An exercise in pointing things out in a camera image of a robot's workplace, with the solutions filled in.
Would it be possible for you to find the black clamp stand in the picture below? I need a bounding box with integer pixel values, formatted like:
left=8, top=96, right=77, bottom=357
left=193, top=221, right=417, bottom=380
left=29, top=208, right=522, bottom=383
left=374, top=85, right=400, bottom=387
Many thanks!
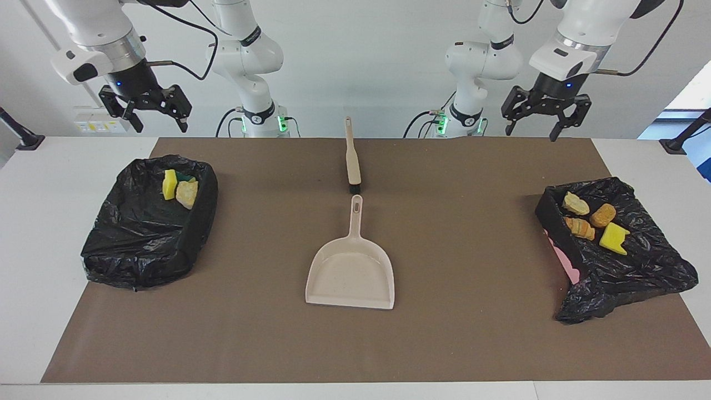
left=659, top=108, right=711, bottom=155
left=0, top=107, right=45, bottom=151

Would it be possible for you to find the small orange striped bread piece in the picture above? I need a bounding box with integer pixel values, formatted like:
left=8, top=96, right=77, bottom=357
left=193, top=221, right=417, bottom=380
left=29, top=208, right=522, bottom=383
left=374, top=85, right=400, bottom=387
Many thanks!
left=564, top=217, right=596, bottom=241

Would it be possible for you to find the black right base cable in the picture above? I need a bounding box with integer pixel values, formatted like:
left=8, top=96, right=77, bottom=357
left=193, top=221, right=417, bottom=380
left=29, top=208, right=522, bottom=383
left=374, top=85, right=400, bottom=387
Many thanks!
left=216, top=107, right=246, bottom=138

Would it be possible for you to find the black trash bag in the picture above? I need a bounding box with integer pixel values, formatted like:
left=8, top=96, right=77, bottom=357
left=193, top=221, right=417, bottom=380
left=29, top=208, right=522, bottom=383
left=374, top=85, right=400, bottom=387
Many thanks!
left=535, top=177, right=700, bottom=326
left=81, top=155, right=218, bottom=291

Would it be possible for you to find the white wall outlet box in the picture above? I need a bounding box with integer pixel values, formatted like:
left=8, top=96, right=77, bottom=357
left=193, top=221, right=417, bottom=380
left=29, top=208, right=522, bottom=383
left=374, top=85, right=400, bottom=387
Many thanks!
left=73, top=106, right=134, bottom=134

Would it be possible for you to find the brown fried croquette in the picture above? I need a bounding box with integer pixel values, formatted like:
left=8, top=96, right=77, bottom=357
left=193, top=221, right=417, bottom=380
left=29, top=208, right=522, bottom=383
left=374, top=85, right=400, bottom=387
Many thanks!
left=589, top=203, right=617, bottom=228

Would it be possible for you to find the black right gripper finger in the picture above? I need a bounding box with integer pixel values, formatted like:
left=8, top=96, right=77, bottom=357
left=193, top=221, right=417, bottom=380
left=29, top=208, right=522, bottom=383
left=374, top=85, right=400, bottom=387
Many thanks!
left=99, top=85, right=144, bottom=134
left=156, top=84, right=193, bottom=133

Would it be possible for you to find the large orange striped bread piece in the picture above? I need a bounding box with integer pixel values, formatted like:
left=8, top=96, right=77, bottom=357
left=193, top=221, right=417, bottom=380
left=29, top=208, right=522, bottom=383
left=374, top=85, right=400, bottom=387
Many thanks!
left=176, top=179, right=199, bottom=210

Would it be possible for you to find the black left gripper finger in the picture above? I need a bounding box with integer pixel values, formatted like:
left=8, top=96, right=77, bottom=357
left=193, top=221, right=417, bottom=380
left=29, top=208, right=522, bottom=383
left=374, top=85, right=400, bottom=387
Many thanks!
left=550, top=94, right=592, bottom=142
left=501, top=85, right=538, bottom=137

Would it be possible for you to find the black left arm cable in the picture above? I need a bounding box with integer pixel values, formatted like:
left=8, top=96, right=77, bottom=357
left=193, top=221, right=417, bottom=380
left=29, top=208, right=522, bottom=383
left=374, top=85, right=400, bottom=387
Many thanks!
left=508, top=0, right=685, bottom=77

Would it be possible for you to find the pale yellow piece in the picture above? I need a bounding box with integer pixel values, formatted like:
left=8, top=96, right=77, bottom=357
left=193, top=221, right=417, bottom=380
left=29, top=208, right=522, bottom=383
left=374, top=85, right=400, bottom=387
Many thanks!
left=562, top=192, right=590, bottom=216

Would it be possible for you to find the yellow notched sponge piece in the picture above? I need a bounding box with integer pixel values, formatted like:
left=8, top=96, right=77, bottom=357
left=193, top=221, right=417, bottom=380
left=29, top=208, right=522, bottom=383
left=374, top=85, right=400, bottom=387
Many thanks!
left=599, top=222, right=631, bottom=256

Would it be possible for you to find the black base cable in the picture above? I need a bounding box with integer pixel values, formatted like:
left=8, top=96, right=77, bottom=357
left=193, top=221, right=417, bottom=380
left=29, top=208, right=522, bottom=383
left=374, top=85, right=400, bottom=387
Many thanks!
left=403, top=92, right=457, bottom=138
left=216, top=107, right=246, bottom=138

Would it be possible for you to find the pink plastic bin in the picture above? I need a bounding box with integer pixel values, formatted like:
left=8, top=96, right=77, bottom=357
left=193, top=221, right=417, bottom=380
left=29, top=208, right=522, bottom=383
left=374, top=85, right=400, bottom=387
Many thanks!
left=547, top=236, right=581, bottom=285

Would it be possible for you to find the black left base cable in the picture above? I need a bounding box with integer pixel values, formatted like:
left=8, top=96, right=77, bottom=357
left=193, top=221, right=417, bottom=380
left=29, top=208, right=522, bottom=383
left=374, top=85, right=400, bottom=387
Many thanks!
left=403, top=92, right=457, bottom=138

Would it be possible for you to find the beige handled black bristle brush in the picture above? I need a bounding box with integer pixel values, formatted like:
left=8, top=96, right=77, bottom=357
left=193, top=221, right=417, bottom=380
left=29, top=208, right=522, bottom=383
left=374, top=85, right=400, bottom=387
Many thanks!
left=344, top=116, right=362, bottom=195

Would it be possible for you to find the brown table mat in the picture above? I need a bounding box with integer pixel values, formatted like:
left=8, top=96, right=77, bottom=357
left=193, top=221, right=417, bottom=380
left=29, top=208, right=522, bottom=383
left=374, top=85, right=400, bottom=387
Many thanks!
left=41, top=137, right=711, bottom=384

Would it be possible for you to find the beige plastic dustpan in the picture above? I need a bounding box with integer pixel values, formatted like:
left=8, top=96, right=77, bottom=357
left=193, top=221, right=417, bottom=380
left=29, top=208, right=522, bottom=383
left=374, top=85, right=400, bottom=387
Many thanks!
left=305, top=194, right=395, bottom=310

